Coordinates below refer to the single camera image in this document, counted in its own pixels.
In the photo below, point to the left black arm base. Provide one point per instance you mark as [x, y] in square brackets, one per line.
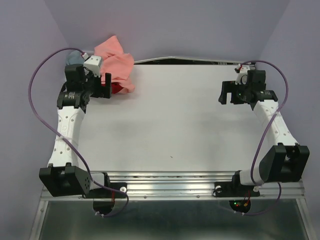
[107, 191]

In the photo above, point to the red skirt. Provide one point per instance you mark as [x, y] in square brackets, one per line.
[116, 88]

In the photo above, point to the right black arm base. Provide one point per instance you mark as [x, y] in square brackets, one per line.
[225, 189]

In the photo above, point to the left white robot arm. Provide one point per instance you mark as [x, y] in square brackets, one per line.
[63, 176]

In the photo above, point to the pink pleated skirt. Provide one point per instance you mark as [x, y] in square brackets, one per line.
[116, 62]

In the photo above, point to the light blue denim skirt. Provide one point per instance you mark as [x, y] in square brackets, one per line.
[75, 57]

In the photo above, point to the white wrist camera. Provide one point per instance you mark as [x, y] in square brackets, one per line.
[242, 74]
[94, 64]

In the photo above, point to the aluminium mounting rail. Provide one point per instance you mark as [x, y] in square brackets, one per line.
[176, 186]

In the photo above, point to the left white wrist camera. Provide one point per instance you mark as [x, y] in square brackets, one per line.
[94, 64]

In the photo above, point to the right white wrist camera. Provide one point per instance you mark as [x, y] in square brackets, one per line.
[242, 74]

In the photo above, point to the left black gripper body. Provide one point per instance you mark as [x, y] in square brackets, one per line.
[93, 85]

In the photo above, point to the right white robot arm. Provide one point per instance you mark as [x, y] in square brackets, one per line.
[286, 159]

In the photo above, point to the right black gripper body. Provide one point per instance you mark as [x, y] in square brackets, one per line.
[242, 90]

